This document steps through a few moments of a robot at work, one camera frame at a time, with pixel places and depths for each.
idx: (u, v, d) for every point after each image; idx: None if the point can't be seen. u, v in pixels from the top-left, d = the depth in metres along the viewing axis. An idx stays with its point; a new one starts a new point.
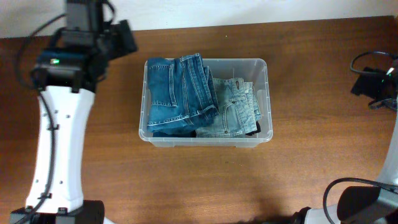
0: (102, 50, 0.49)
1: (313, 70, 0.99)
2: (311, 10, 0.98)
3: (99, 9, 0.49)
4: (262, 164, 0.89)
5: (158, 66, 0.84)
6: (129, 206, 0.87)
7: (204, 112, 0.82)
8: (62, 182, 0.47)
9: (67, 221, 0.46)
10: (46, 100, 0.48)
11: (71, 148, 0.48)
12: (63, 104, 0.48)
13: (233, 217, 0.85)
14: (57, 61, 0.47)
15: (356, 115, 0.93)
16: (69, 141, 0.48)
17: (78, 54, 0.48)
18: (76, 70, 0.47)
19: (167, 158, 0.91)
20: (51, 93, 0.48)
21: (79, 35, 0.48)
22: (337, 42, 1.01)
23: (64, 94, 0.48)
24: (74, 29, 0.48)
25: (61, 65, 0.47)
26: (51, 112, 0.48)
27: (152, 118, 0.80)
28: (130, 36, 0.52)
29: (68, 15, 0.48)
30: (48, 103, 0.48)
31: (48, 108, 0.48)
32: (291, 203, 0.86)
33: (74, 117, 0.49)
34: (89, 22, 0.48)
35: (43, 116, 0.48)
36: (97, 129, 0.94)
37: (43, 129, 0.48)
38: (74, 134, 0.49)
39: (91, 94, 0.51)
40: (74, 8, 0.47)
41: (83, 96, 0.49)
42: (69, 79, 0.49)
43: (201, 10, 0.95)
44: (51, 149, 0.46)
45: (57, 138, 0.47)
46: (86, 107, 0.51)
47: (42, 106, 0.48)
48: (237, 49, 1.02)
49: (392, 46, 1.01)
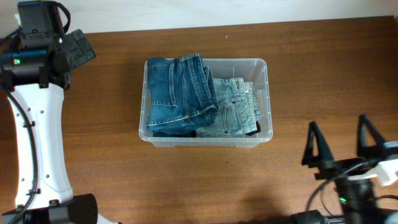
0: (63, 50, 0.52)
1: (312, 70, 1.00)
2: (310, 11, 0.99)
3: (51, 11, 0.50)
4: (262, 164, 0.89)
5: (158, 66, 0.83)
6: (128, 206, 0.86)
7: (204, 112, 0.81)
8: (48, 175, 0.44)
9: (60, 211, 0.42)
10: (17, 99, 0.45)
11: (48, 140, 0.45)
12: (33, 99, 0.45)
13: (233, 217, 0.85)
14: (18, 61, 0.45)
15: (356, 115, 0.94)
16: (46, 134, 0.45)
17: (38, 51, 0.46)
18: (40, 66, 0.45)
19: (167, 157, 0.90)
20: (20, 91, 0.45)
21: (37, 35, 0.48)
22: (335, 42, 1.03)
23: (32, 89, 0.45)
24: (32, 32, 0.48)
25: (23, 64, 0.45)
26: (25, 110, 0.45)
27: (152, 118, 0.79)
28: (86, 43, 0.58)
29: (23, 20, 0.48)
30: (20, 102, 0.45)
31: (19, 106, 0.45)
32: (292, 203, 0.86)
33: (48, 112, 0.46)
34: (46, 22, 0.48)
35: (16, 115, 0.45)
36: (97, 129, 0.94)
37: (18, 127, 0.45)
38: (51, 126, 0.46)
39: (60, 88, 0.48)
40: (27, 12, 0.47)
41: (54, 92, 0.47)
42: (35, 78, 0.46)
43: (201, 10, 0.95)
44: (30, 147, 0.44)
45: (35, 134, 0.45)
46: (60, 97, 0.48)
47: (13, 106, 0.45)
48: (237, 49, 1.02)
49: (390, 47, 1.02)
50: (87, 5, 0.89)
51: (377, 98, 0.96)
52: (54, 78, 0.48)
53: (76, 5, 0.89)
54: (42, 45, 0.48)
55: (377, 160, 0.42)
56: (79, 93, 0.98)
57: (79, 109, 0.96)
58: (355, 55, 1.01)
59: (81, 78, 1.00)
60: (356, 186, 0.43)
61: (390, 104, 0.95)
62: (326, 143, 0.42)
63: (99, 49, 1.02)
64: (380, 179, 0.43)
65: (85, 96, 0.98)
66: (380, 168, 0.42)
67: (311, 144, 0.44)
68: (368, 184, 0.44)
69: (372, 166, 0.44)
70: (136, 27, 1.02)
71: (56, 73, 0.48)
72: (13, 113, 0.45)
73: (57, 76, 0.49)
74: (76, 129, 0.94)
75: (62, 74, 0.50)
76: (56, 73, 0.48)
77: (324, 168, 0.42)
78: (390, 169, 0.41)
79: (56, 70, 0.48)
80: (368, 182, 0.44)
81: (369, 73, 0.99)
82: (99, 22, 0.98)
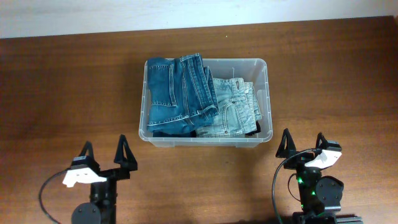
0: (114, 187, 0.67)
1: (312, 70, 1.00)
2: (308, 10, 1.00)
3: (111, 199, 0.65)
4: (263, 165, 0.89)
5: (158, 66, 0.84)
6: (128, 206, 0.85)
7: (204, 111, 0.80)
8: None
9: None
10: (73, 175, 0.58)
11: None
12: (86, 180, 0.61)
13: (234, 216, 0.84)
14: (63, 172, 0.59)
15: (356, 115, 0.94)
16: None
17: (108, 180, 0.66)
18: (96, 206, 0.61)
19: (168, 157, 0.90)
20: (72, 177, 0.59)
21: None
22: (334, 42, 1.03)
23: (83, 181, 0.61)
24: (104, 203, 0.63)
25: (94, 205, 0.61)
26: (73, 175, 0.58)
27: (152, 119, 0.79)
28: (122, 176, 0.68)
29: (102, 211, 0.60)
30: (73, 173, 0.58)
31: (70, 176, 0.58)
32: (292, 203, 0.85)
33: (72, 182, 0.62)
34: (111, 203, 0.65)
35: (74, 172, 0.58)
36: (97, 129, 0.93)
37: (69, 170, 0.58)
38: None
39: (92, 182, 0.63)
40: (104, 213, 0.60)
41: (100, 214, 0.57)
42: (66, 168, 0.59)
43: (201, 10, 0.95)
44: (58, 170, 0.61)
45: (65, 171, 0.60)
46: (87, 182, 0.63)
47: (73, 173, 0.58)
48: (237, 49, 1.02)
49: (388, 47, 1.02)
50: (87, 5, 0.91)
51: (377, 98, 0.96)
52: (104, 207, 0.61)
53: (76, 4, 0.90)
54: (100, 171, 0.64)
55: (321, 149, 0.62)
56: (79, 93, 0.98)
57: (79, 110, 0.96)
58: (354, 55, 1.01)
59: (83, 78, 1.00)
60: (309, 171, 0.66)
61: (391, 104, 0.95)
62: (293, 142, 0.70)
63: (99, 50, 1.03)
64: (322, 161, 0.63)
65: (86, 96, 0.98)
66: (322, 153, 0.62)
67: (283, 144, 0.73)
68: (317, 171, 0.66)
69: (318, 153, 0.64)
70: (136, 27, 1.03)
71: (112, 191, 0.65)
72: (74, 161, 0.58)
73: (107, 206, 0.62)
74: (77, 129, 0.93)
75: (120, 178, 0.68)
76: (111, 192, 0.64)
77: (289, 155, 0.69)
78: (329, 155, 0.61)
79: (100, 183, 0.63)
80: (318, 170, 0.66)
81: (368, 73, 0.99)
82: (99, 22, 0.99)
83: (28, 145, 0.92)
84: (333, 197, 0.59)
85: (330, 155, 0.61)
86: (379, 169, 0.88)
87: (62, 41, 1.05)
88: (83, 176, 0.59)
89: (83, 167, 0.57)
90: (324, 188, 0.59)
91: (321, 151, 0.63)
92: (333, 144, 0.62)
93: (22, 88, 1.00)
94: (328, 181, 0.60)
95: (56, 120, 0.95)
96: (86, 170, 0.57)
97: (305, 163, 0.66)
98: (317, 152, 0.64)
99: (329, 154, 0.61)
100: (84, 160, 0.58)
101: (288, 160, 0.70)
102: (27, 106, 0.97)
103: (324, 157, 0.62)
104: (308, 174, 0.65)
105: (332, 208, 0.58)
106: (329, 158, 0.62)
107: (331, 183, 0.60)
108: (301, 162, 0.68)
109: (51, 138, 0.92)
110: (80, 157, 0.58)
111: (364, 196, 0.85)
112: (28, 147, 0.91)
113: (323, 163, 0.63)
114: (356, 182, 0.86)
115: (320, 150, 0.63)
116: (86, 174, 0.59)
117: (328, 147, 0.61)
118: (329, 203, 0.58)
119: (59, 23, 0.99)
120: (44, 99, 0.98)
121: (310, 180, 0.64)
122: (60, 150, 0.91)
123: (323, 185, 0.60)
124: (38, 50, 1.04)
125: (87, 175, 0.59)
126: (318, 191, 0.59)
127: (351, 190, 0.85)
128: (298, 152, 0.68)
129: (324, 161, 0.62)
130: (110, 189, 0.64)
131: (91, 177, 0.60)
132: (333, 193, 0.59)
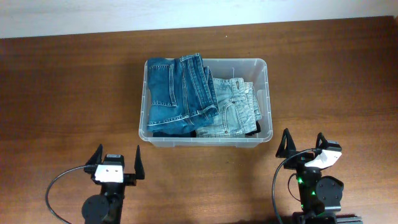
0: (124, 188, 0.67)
1: (312, 70, 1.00)
2: (308, 11, 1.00)
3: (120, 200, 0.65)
4: (263, 165, 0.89)
5: (158, 66, 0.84)
6: (128, 206, 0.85)
7: (204, 111, 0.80)
8: None
9: None
10: (102, 169, 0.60)
11: None
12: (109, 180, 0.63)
13: (234, 216, 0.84)
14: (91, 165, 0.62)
15: (356, 115, 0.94)
16: None
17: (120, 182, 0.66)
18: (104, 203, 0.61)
19: (168, 157, 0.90)
20: (101, 171, 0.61)
21: None
22: (334, 42, 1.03)
23: (107, 180, 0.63)
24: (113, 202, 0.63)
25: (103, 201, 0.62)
26: (102, 170, 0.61)
27: (152, 119, 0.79)
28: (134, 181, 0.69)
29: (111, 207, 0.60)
30: (103, 167, 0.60)
31: (99, 170, 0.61)
32: (292, 203, 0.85)
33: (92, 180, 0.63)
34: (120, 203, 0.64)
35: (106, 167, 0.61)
36: (97, 129, 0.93)
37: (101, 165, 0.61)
38: None
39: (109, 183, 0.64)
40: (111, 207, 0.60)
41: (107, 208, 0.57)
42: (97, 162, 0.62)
43: (201, 10, 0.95)
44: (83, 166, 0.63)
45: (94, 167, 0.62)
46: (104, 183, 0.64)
47: (103, 167, 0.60)
48: (237, 49, 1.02)
49: (388, 47, 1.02)
50: (87, 5, 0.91)
51: (377, 98, 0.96)
52: (112, 202, 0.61)
53: (76, 4, 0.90)
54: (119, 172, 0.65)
55: (321, 149, 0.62)
56: (79, 93, 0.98)
57: (79, 110, 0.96)
58: (354, 55, 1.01)
59: (83, 78, 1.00)
60: (309, 172, 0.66)
61: (390, 104, 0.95)
62: (293, 142, 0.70)
63: (99, 50, 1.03)
64: (322, 161, 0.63)
65: (86, 96, 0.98)
66: (322, 153, 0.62)
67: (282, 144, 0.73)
68: (317, 171, 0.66)
69: (318, 153, 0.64)
70: (136, 27, 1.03)
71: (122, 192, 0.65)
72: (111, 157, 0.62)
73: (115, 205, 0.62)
74: (77, 129, 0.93)
75: (132, 183, 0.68)
76: (120, 192, 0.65)
77: (289, 155, 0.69)
78: (329, 155, 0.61)
79: (112, 183, 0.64)
80: (318, 170, 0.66)
81: (368, 73, 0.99)
82: (99, 22, 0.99)
83: (28, 144, 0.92)
84: (333, 197, 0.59)
85: (330, 155, 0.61)
86: (379, 169, 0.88)
87: (62, 42, 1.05)
88: (112, 173, 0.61)
89: (117, 164, 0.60)
90: (324, 188, 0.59)
91: (321, 151, 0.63)
92: (333, 144, 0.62)
93: (22, 88, 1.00)
94: (328, 182, 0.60)
95: (56, 121, 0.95)
96: (118, 167, 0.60)
97: (305, 163, 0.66)
98: (318, 152, 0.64)
99: (329, 154, 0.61)
100: (118, 158, 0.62)
101: (288, 160, 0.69)
102: (27, 105, 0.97)
103: (324, 157, 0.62)
104: (308, 174, 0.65)
105: (332, 209, 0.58)
106: (329, 159, 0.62)
107: (331, 184, 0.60)
108: (300, 162, 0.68)
109: (51, 138, 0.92)
110: (115, 156, 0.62)
111: (364, 196, 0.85)
112: (28, 147, 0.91)
113: (323, 163, 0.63)
114: (356, 182, 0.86)
115: (320, 150, 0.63)
116: (114, 172, 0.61)
117: (328, 147, 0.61)
118: (329, 203, 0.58)
119: (59, 23, 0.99)
120: (44, 99, 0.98)
121: (311, 180, 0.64)
122: (60, 150, 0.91)
123: (323, 185, 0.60)
124: (38, 50, 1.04)
125: (115, 173, 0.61)
126: (318, 191, 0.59)
127: (351, 190, 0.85)
128: (297, 152, 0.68)
129: (324, 162, 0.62)
130: (120, 190, 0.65)
131: (117, 177, 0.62)
132: (333, 193, 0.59)
